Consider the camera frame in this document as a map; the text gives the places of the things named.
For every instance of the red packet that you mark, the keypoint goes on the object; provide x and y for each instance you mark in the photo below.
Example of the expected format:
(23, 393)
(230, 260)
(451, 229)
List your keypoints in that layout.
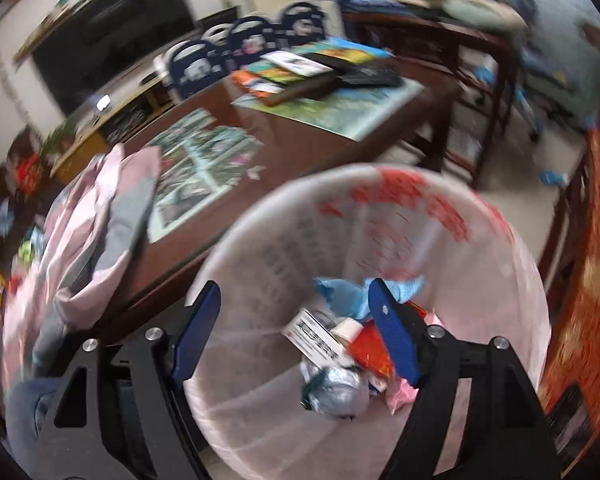
(372, 355)

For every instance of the pale green cushion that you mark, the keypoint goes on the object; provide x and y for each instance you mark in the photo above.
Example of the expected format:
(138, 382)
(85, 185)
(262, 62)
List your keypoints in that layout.
(485, 15)

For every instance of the dark wooden side table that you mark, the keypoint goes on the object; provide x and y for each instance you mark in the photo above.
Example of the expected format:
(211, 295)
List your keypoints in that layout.
(430, 35)

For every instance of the colourful picture book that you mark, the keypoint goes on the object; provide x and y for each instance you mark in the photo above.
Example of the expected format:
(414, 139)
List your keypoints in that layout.
(350, 52)

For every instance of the dark brown book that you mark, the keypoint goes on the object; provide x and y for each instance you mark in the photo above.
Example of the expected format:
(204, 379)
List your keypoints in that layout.
(305, 90)

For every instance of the small white device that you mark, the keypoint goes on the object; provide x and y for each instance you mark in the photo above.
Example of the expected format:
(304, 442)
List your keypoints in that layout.
(102, 102)

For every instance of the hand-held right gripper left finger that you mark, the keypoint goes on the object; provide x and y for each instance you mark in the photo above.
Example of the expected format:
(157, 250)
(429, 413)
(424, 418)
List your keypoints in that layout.
(197, 330)

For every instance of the white paper box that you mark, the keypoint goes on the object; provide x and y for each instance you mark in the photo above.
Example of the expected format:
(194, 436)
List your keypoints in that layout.
(310, 337)

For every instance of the pink grey blanket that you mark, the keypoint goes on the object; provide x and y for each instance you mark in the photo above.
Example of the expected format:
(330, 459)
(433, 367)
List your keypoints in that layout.
(80, 260)

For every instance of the light blue cloth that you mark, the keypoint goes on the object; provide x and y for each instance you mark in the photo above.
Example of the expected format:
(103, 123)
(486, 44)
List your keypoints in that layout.
(3, 216)

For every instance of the orange book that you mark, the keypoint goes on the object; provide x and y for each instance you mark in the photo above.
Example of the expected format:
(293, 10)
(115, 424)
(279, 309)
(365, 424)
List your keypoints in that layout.
(252, 82)

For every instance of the white lined trash bin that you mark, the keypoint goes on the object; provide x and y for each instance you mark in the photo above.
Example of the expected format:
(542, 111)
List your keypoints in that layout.
(280, 260)

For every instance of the blue wrapper scrap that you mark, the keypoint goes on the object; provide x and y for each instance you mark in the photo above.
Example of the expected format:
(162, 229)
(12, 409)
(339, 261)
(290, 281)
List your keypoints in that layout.
(555, 178)

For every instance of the navy baby fence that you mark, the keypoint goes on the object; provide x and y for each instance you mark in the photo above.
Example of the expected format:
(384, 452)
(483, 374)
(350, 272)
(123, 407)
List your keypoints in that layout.
(250, 35)

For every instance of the red gift boxes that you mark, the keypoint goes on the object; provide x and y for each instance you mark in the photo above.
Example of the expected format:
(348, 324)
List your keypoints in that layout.
(27, 175)

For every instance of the white plastic bottle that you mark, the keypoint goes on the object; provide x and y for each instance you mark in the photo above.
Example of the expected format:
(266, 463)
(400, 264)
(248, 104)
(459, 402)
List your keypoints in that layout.
(347, 329)

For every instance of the black television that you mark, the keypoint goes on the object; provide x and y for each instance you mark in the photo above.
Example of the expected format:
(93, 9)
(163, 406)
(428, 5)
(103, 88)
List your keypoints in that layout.
(110, 40)

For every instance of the yellow wooden television cabinet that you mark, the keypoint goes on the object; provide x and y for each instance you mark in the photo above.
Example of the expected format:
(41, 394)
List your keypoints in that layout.
(130, 110)

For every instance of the green potted plant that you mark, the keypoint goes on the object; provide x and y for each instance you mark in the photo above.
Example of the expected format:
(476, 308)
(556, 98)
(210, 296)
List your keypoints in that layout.
(60, 137)

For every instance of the black remote control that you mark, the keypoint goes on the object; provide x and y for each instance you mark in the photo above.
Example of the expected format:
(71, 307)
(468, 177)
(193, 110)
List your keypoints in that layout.
(372, 76)

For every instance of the white booklet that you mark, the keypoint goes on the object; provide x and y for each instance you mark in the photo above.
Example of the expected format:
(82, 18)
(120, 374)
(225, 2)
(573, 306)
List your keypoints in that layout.
(295, 62)

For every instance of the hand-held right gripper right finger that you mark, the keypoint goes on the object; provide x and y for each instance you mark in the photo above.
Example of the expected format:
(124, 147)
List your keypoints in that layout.
(392, 330)

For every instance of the red patterned cushion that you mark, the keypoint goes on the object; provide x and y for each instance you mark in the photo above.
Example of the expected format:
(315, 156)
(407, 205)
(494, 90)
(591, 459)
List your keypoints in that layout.
(595, 260)

